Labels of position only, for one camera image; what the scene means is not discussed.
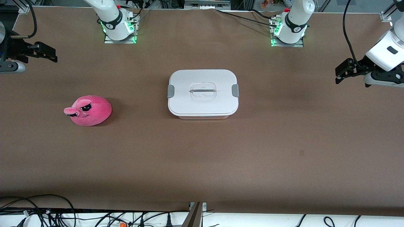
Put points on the white bench board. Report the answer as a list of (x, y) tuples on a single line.
[(252, 221)]

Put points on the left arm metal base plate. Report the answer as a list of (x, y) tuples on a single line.
[(300, 44)]

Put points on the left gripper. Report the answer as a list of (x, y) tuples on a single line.
[(359, 65)]

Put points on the aluminium profile beam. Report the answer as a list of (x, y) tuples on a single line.
[(194, 217)]

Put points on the aluminium frame corner bracket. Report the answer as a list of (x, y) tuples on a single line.
[(386, 15), (23, 9)]

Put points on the brown table cover sheet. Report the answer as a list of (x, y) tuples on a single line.
[(202, 157)]

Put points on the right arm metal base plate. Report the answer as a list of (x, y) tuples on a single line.
[(109, 41)]

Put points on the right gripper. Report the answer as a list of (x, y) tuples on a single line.
[(12, 48)]

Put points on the colourful small clutter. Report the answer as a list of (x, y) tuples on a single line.
[(264, 3)]

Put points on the pink plush toy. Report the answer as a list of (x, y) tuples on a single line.
[(94, 110)]

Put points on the translucent pink plastic box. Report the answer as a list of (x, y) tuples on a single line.
[(202, 117)]

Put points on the grey metal device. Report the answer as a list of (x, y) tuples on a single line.
[(206, 4)]

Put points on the white box lid grey clips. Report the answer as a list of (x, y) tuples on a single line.
[(202, 104)]

